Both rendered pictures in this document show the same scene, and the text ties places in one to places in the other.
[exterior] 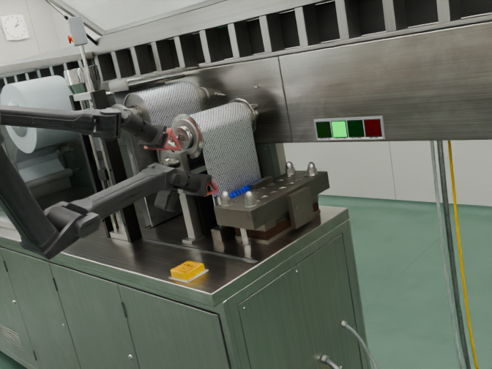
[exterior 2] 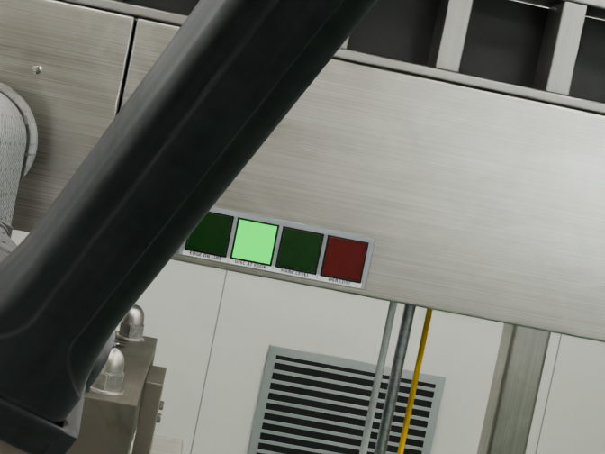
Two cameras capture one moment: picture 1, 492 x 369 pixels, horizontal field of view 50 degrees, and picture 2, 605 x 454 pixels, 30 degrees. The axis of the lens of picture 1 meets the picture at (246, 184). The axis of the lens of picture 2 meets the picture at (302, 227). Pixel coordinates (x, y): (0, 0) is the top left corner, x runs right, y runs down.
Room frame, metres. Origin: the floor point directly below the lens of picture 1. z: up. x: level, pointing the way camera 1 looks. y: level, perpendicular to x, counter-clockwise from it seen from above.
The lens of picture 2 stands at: (0.67, 0.77, 1.29)
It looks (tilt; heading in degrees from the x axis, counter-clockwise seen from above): 3 degrees down; 310
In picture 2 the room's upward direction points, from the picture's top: 11 degrees clockwise
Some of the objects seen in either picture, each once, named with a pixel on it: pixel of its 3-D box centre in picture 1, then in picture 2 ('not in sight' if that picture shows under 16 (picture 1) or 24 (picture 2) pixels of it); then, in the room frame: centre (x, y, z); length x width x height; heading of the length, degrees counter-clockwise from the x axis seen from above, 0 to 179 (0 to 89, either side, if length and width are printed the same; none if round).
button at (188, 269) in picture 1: (187, 270); not in sight; (1.40, 0.21, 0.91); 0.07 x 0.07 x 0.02; 45
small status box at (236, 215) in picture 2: (348, 128); (276, 246); (1.63, -0.35, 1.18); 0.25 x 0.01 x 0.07; 45
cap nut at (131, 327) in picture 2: (311, 168); (132, 322); (1.74, -0.23, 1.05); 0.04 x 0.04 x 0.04
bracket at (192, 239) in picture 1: (184, 198); not in sight; (1.67, 0.21, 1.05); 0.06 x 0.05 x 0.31; 135
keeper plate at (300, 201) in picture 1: (301, 207); (149, 420); (1.61, -0.16, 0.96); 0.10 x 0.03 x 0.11; 135
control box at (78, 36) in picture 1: (75, 31); not in sight; (2.09, 0.52, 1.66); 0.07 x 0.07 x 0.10; 19
